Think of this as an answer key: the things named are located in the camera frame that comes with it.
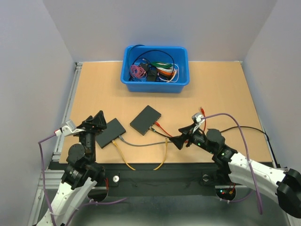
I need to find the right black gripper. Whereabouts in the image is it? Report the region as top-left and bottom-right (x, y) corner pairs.
(168, 122), (215, 154)

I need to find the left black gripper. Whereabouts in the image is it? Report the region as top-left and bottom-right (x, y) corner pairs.
(74, 110), (107, 161)

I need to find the large black network switch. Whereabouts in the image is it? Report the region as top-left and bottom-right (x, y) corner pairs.
(95, 118), (126, 149)

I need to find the yellow ethernet cable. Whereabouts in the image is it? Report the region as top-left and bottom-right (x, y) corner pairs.
(112, 137), (169, 171)

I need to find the red ethernet cable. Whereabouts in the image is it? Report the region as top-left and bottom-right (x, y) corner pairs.
(155, 106), (207, 144)

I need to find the small black network switch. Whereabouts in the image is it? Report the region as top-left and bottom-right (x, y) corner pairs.
(130, 105), (161, 136)

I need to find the black cable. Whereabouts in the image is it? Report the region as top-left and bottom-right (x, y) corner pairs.
(128, 46), (176, 71)
(150, 126), (279, 165)

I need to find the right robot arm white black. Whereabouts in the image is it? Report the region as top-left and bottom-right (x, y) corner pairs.
(169, 126), (301, 218)

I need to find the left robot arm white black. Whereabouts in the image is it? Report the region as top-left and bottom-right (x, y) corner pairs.
(37, 111), (107, 226)

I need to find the blue plastic bin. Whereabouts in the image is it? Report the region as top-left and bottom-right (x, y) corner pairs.
(120, 45), (190, 93)

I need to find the black adapter in bin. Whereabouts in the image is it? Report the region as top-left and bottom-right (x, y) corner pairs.
(138, 63), (158, 82)

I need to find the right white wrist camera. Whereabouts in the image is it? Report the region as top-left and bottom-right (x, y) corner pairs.
(192, 113), (205, 133)

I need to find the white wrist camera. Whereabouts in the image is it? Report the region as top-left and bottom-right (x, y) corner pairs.
(192, 113), (205, 133)
(54, 120), (84, 137)

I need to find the grey ethernet cable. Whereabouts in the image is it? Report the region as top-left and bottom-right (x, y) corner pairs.
(119, 135), (174, 147)

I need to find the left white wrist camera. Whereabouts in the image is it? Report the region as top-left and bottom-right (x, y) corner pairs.
(54, 120), (84, 137)

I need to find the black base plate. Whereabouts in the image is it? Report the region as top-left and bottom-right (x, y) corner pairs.
(102, 163), (238, 197)

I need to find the pink coiled cable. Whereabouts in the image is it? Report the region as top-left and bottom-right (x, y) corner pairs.
(129, 65), (148, 80)

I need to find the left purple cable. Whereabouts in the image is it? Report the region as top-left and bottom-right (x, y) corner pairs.
(38, 134), (127, 226)

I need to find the green white orange cable bundle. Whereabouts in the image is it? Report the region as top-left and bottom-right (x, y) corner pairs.
(150, 60), (180, 83)

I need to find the black cable in bin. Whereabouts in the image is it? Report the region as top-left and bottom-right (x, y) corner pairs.
(128, 46), (176, 71)

